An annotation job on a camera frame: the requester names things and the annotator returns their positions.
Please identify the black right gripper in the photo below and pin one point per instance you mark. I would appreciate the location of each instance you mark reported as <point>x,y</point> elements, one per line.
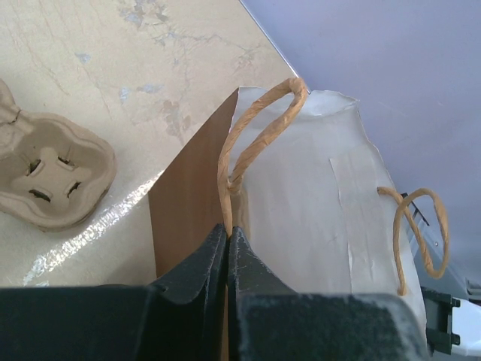
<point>438,330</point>

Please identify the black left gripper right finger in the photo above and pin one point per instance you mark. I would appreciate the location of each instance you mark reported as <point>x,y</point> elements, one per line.
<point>262,311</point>

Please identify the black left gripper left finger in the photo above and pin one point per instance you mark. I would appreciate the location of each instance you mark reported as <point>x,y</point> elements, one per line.
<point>186,308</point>

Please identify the brown paper bag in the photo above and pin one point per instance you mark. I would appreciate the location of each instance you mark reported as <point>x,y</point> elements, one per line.
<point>295,170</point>

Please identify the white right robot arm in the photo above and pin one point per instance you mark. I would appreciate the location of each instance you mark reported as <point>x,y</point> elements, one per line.
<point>453,318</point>

